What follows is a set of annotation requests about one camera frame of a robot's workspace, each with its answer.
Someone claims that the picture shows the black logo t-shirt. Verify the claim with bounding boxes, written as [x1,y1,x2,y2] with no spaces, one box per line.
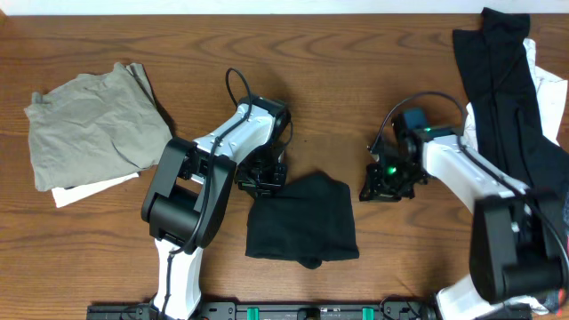
[245,172,360,269]

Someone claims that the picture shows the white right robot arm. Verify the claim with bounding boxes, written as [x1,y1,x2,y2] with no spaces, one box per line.
[359,125,568,319]

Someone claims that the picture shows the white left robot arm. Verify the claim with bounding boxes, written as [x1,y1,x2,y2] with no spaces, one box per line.
[141,96,292,319]

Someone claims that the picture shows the black garment in pile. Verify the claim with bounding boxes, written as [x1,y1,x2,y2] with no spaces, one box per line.
[453,7,568,213]

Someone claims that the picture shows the white garment in pile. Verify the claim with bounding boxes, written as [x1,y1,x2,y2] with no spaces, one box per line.
[523,38,568,146]

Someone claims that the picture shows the folded beige t-shirt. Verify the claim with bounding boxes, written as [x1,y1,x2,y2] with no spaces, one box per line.
[25,63,172,191]

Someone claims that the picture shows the folded white garment under beige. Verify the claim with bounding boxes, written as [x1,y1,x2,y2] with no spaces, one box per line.
[52,172,139,208]

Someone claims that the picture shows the grey red garment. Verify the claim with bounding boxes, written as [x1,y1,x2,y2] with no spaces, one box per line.
[543,289,568,315]

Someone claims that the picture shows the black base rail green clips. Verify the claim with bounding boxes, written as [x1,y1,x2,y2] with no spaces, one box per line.
[86,297,530,320]

